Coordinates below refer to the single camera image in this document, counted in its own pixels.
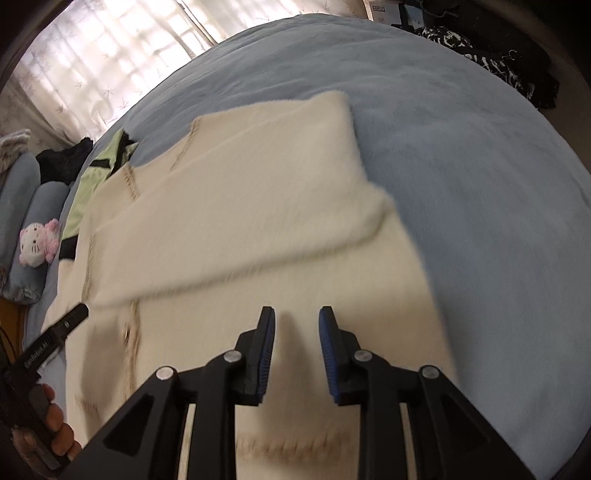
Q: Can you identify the black and white patterned garment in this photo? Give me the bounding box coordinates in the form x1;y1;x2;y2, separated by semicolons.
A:
416;25;536;100

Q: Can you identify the blue-grey pillow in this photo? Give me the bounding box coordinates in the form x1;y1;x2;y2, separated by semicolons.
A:
0;152;42;273
0;182;70;305

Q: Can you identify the white sheer patterned curtain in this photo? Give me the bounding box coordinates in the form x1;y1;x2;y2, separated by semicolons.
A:
0;0;370;153

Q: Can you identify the white patterned cloth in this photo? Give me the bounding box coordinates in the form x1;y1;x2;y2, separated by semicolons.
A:
0;129;33;174

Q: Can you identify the light green black-trimmed jacket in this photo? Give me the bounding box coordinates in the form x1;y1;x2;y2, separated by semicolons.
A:
58;128;140;261

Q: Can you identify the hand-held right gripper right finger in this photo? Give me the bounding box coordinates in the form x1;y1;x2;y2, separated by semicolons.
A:
318;306;536;480

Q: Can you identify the white cardboard box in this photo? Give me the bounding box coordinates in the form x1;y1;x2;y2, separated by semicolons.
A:
369;0;426;28

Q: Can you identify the black fuzzy cloth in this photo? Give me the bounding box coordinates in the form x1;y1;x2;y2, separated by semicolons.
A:
36;137;94;185

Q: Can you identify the cream fuzzy sweater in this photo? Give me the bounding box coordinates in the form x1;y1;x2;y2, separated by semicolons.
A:
62;90;458;480

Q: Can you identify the light blue fleece blanket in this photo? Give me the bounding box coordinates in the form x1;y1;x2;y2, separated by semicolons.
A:
23;13;591;480

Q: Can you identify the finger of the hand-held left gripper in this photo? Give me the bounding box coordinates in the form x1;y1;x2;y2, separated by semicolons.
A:
41;303;90;344

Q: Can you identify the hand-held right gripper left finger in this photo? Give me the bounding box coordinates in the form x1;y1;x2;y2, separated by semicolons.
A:
60;306;276;480

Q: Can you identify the white and pink plush cat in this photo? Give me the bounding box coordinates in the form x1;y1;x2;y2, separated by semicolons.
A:
18;218;62;268

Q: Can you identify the person's left hand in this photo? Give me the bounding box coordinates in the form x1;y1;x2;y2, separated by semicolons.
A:
39;383;84;463

